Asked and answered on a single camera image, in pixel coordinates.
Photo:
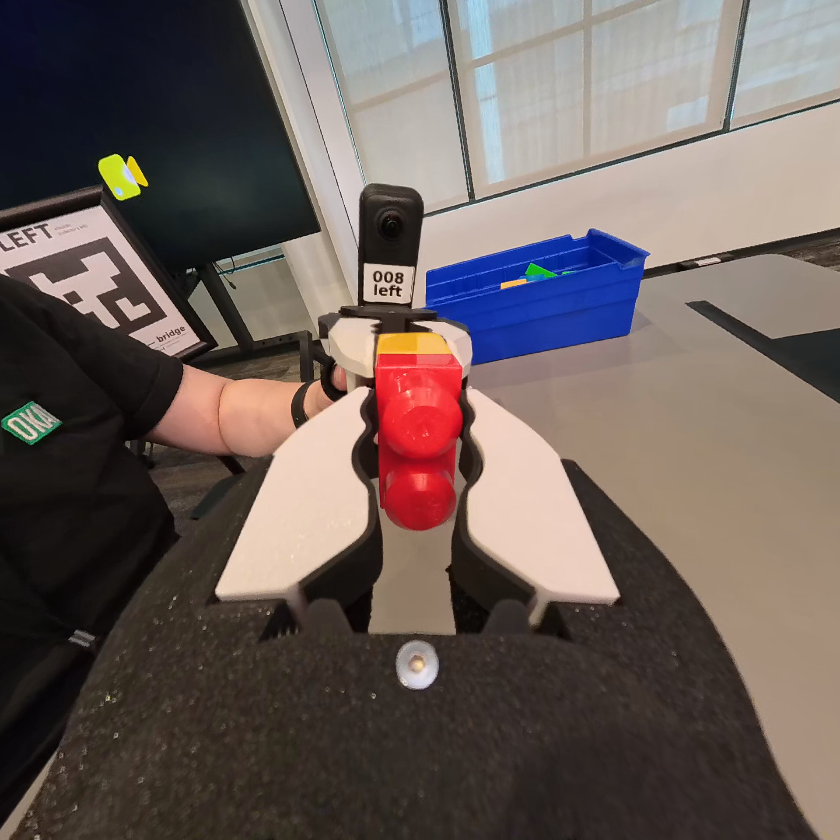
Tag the grey desk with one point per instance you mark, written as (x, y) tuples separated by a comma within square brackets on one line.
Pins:
[(656, 459)]

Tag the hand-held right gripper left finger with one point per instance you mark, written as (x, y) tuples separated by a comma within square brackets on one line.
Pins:
[(302, 512)]

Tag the yellow one-stud block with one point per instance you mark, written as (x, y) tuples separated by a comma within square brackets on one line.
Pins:
[(413, 344)]

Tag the person's left hand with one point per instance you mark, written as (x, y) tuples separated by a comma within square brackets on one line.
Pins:
[(321, 403)]

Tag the black monitor stand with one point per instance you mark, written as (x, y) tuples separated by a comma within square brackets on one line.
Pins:
[(229, 308)]

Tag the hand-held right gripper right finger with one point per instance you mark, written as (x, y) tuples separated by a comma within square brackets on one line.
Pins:
[(538, 512)]

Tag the person's left forearm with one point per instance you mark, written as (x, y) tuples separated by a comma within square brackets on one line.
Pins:
[(229, 413)]

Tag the framed marker sign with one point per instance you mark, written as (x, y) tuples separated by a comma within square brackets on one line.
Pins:
[(79, 282)]

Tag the large window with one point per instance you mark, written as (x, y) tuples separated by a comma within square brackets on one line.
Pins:
[(558, 85)]

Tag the black monitor screen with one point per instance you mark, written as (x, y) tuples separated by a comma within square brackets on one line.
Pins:
[(164, 85)]

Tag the pile of coloured blocks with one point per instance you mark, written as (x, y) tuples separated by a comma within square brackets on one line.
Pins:
[(538, 274)]

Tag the blue plastic bin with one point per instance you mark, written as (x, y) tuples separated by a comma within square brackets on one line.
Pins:
[(544, 315)]

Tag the person's black trousers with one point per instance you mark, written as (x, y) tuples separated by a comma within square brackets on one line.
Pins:
[(33, 709)]

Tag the black desk plate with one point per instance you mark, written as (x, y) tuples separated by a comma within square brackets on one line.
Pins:
[(800, 348)]

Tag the person in black shirt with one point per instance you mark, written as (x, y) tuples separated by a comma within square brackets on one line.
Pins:
[(65, 512)]

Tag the red two-stud block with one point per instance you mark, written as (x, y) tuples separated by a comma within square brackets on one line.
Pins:
[(420, 426)]

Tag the black wristband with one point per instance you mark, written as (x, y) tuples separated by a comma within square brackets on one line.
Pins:
[(300, 403)]

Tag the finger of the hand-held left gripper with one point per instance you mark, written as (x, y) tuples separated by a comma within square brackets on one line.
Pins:
[(463, 344), (354, 354)]

